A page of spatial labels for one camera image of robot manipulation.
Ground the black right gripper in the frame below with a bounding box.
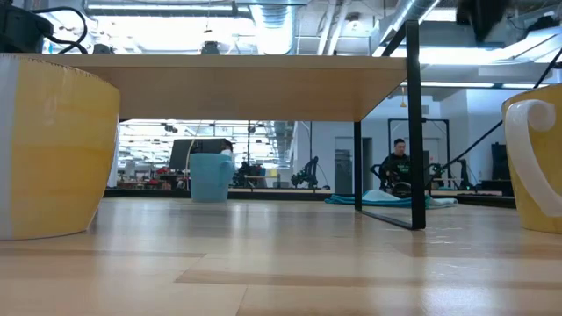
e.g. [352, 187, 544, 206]
[456, 0, 510, 43]

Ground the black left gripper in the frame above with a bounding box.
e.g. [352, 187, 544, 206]
[0, 0, 113, 55]

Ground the yellow and white mug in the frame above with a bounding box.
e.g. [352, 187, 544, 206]
[0, 54, 122, 241]
[501, 83, 562, 235]

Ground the light blue faceted cup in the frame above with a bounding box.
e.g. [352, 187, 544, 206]
[189, 152, 236, 204]

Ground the wooden shelf board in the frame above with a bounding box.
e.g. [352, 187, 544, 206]
[17, 53, 409, 123]

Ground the black computer monitor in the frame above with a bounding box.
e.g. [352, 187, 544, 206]
[169, 138, 234, 172]

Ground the black background cabinet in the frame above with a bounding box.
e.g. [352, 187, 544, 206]
[490, 142, 510, 197]

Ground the person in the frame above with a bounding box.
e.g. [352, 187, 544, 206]
[379, 138, 414, 194]

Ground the grey background door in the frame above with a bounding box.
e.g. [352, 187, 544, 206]
[334, 148, 354, 195]

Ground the teal cloth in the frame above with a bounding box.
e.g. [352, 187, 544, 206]
[324, 189, 458, 210]

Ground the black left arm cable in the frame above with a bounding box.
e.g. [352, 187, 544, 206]
[31, 5, 89, 56]

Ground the black background rig frame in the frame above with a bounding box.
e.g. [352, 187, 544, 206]
[387, 118, 451, 190]

